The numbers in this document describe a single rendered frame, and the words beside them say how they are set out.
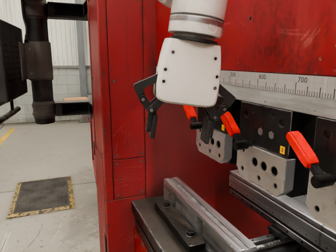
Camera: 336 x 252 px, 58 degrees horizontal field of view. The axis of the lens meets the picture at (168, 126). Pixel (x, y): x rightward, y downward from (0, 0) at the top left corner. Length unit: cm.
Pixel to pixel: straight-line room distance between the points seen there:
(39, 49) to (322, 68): 136
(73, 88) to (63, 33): 125
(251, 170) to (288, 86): 20
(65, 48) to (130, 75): 633
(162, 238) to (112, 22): 74
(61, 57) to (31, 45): 580
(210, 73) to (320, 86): 17
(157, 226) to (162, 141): 34
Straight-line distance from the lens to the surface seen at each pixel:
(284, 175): 59
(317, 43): 53
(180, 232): 99
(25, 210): 331
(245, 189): 120
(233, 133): 64
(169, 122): 121
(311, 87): 53
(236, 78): 69
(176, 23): 47
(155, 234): 104
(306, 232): 101
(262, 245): 105
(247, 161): 67
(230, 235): 87
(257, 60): 63
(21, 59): 154
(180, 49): 47
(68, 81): 746
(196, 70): 47
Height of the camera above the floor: 143
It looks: 12 degrees down
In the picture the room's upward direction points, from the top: straight up
